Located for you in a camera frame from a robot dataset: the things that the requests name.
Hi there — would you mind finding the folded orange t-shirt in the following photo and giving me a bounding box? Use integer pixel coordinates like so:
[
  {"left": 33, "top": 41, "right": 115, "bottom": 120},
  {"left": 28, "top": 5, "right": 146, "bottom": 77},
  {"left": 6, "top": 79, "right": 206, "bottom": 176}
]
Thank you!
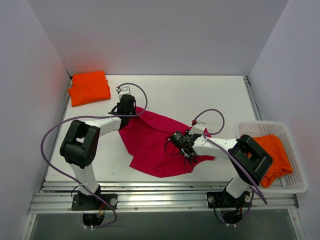
[{"left": 68, "top": 71, "right": 111, "bottom": 107}]

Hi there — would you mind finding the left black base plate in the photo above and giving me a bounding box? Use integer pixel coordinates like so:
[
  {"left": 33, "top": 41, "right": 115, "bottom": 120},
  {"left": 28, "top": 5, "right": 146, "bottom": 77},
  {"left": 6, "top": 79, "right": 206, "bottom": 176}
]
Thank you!
[{"left": 71, "top": 193, "right": 118, "bottom": 211}]

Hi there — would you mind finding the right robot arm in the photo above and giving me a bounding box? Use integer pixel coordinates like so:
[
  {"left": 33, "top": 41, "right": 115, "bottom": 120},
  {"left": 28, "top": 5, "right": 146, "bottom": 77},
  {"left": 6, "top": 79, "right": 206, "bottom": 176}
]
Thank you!
[{"left": 169, "top": 131, "right": 273, "bottom": 207}]

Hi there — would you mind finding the aluminium rail frame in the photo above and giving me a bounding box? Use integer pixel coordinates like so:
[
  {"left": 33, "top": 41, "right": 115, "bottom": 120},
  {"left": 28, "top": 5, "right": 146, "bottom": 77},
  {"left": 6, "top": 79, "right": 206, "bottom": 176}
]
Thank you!
[{"left": 26, "top": 75, "right": 300, "bottom": 215}]

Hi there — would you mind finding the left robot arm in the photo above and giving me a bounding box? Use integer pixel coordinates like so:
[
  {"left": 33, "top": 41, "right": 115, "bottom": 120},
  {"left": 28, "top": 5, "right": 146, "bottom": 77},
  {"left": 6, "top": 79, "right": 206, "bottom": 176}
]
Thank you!
[{"left": 59, "top": 94, "right": 136, "bottom": 210}]

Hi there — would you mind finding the crimson red t-shirt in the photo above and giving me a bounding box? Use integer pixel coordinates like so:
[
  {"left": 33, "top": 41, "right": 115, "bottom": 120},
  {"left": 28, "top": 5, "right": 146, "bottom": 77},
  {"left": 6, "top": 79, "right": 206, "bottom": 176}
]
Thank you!
[{"left": 119, "top": 110, "right": 215, "bottom": 178}]

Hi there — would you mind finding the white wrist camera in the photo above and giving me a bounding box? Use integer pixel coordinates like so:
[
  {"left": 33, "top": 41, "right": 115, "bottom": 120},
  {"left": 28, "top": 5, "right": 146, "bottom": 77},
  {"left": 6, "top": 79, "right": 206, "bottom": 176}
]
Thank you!
[
  {"left": 189, "top": 120, "right": 206, "bottom": 135},
  {"left": 116, "top": 86, "right": 131, "bottom": 100}
]

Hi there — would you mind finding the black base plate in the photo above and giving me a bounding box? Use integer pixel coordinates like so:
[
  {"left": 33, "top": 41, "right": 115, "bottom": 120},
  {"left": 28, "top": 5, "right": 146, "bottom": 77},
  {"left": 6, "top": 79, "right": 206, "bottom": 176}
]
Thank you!
[
  {"left": 206, "top": 191, "right": 251, "bottom": 209},
  {"left": 71, "top": 193, "right": 118, "bottom": 211}
]

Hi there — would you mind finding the white plastic basket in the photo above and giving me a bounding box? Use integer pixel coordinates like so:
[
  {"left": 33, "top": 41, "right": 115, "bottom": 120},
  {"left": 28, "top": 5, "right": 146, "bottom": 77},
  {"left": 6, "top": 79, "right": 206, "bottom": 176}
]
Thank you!
[{"left": 236, "top": 120, "right": 308, "bottom": 194}]

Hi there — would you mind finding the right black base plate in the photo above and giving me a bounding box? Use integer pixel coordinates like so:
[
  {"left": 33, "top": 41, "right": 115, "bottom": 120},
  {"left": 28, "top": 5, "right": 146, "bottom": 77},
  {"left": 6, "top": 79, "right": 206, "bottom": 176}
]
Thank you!
[{"left": 206, "top": 191, "right": 251, "bottom": 209}]

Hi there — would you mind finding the crumpled orange t-shirt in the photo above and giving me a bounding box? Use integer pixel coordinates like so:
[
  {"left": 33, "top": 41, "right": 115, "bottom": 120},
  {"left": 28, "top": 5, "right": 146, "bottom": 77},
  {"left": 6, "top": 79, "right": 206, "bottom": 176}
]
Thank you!
[{"left": 253, "top": 134, "right": 293, "bottom": 188}]

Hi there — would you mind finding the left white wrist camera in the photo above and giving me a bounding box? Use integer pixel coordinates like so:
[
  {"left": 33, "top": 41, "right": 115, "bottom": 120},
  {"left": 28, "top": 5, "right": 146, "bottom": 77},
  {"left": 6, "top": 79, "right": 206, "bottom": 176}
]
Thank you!
[{"left": 116, "top": 86, "right": 131, "bottom": 100}]

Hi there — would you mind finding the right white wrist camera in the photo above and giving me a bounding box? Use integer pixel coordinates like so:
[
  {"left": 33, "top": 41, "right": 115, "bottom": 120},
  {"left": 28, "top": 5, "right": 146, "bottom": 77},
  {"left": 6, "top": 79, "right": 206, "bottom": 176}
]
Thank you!
[{"left": 189, "top": 120, "right": 206, "bottom": 135}]

